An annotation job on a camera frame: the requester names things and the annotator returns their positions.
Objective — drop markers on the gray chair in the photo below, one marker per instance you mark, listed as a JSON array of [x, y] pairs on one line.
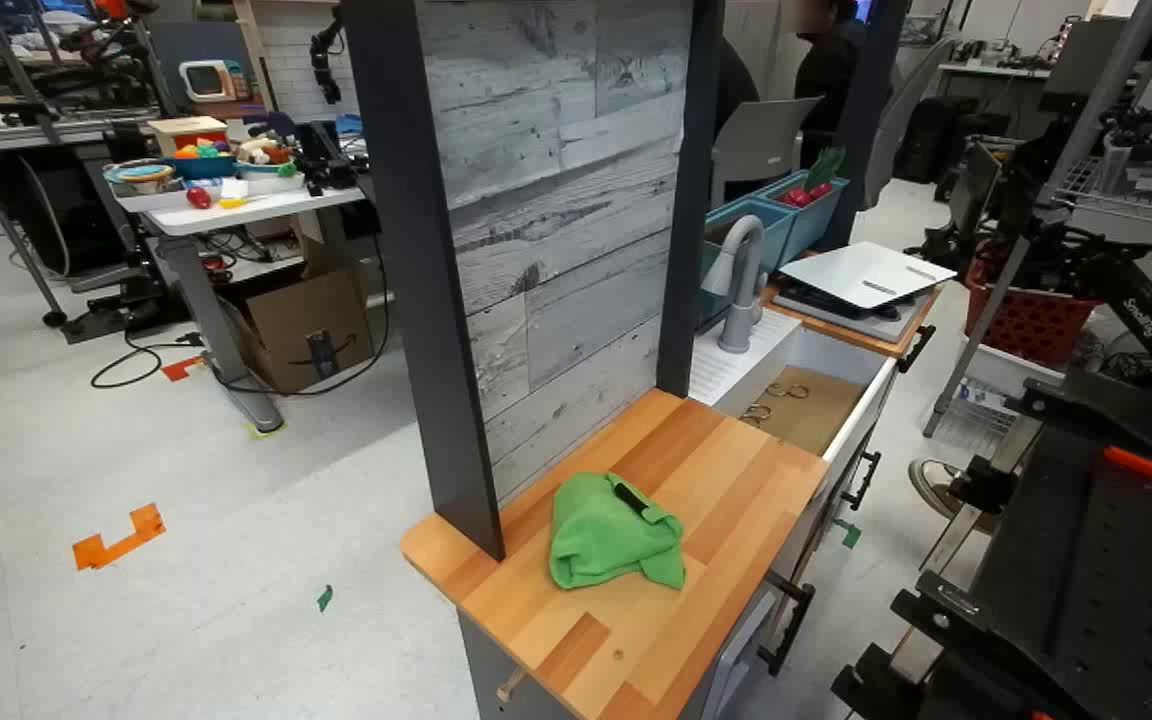
[[763, 140]]

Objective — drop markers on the green cloth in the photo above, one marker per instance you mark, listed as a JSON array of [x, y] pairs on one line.
[[600, 533]]

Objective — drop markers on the black tripod stand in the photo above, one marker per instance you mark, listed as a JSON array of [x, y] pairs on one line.
[[1068, 263]]

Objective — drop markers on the cardboard sink liner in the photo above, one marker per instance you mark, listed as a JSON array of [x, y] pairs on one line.
[[802, 410]]

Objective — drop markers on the gray toy faucet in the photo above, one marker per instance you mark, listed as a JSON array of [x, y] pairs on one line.
[[740, 315]]

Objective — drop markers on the wooden toy box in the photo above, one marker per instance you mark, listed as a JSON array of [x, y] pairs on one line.
[[186, 128]]

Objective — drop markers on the yellow white toy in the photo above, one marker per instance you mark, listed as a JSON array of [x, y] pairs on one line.
[[234, 192]]

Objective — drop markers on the shoe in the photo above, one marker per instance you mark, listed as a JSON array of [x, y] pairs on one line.
[[938, 486]]

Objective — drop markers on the small white screen device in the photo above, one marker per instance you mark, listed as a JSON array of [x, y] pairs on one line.
[[210, 81]]

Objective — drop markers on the orange floor tape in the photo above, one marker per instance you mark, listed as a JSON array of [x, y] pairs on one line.
[[116, 543]]

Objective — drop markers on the white desk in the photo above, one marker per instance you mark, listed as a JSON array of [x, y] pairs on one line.
[[242, 213]]

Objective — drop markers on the wooden board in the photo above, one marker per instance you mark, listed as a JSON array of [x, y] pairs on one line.
[[868, 332]]

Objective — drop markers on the dark blue kitchen post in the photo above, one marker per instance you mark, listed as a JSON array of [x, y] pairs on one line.
[[868, 106]]

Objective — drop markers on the white tray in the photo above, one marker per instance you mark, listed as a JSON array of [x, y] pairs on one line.
[[863, 273]]

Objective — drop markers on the gray wood pattern back panel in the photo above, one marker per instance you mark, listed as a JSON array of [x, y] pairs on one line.
[[551, 202]]

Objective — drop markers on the red floor tape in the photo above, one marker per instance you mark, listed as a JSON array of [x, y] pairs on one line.
[[180, 371]]

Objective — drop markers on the red toy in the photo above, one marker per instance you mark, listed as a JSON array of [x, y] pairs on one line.
[[202, 197]]

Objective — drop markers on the red plastic crate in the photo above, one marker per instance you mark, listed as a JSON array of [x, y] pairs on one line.
[[1036, 321]]

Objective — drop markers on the teal storage bin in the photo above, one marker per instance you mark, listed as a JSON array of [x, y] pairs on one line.
[[763, 244], [818, 221]]

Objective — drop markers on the green floor tape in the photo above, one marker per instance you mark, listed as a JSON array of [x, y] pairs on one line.
[[845, 533], [324, 596]]

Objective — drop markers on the wooden top toy kitchen counter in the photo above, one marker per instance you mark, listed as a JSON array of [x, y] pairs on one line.
[[683, 466]]

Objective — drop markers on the white toy sink basin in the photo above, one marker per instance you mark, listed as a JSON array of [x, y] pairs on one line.
[[737, 361]]

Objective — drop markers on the narrow dark kitchen post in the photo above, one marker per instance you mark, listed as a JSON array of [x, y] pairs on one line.
[[686, 202]]

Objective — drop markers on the wide dark kitchen post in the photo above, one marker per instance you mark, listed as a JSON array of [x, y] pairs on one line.
[[422, 264]]

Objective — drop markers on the person in dark clothes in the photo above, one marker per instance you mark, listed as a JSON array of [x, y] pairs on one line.
[[827, 81]]

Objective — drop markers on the cardboard box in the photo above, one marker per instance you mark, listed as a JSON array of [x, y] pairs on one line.
[[301, 324]]

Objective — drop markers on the red items in bin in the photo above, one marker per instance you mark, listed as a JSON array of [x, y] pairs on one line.
[[805, 192]]

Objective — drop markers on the black cart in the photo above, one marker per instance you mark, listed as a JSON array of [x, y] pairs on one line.
[[1083, 585]]

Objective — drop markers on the blue toy bowl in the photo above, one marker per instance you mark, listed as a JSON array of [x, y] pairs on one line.
[[202, 166]]

